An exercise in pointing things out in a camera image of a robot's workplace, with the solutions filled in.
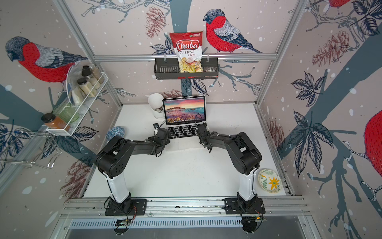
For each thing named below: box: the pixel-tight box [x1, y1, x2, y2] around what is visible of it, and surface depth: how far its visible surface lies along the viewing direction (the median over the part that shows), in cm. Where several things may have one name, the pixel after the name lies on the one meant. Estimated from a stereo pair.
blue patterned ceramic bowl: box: [105, 126, 125, 141], surface depth 103 cm
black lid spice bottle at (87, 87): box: [77, 77, 97, 98], surface depth 78 cm
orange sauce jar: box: [41, 112, 68, 129], surface depth 62 cm
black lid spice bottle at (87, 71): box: [81, 65, 102, 90], surface depth 83 cm
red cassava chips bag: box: [169, 30, 204, 74], surface depth 83 cm
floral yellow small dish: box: [257, 168, 283, 194], surface depth 81 cm
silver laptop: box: [162, 95, 208, 152], surface depth 105 cm
